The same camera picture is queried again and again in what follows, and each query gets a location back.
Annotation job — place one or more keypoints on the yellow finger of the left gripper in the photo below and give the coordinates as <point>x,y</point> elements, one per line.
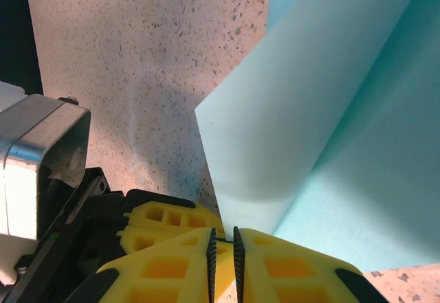
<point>224,258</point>
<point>154,228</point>

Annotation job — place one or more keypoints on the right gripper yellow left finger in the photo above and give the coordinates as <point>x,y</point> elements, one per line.
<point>165,282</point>

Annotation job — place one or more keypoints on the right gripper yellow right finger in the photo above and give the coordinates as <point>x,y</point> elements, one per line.
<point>292,282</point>

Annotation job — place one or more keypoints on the light blue cloth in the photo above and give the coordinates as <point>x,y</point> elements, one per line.
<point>309,110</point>

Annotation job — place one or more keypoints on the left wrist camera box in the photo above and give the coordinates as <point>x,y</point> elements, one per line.
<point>34,145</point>

